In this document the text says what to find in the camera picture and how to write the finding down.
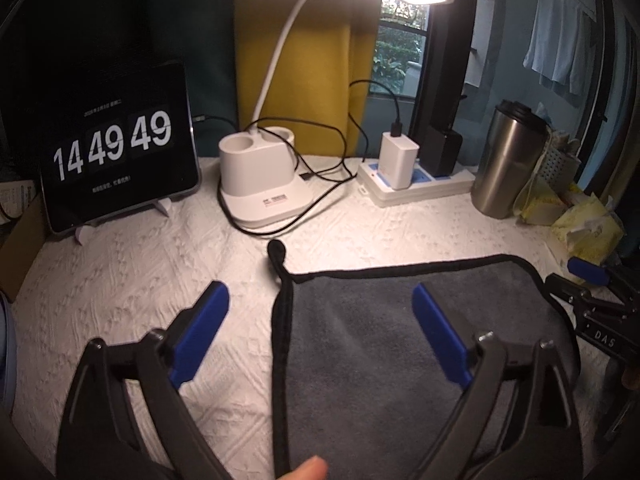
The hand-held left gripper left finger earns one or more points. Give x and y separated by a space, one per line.
200 332

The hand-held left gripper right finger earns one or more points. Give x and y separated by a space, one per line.
442 337

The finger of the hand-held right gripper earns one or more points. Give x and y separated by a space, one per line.
567 290
590 270

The grey towel with black edge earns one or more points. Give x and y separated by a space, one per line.
370 360

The person's left hand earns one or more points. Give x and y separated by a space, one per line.
306 470

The yellow tissue pack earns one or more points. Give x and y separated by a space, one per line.
587 230

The white textured tablecloth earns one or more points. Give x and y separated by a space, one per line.
165 260

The yellow packet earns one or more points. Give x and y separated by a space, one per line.
540 205

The white perforated basket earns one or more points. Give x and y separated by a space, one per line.
562 160

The white tablet stand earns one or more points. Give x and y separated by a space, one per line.
160 206

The stainless steel tumbler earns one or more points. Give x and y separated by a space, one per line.
507 160

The white power strip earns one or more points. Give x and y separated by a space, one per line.
430 185

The white desk lamp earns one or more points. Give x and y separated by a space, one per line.
260 180

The white charger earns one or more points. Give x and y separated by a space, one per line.
397 162

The black power adapter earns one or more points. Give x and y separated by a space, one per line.
442 152

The brown cardboard box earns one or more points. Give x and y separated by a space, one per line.
22 245

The tablet with clock display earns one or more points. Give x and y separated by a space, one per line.
117 150

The light blue hanging garment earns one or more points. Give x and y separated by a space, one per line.
557 40

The yellow cloth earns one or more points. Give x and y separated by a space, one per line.
310 80

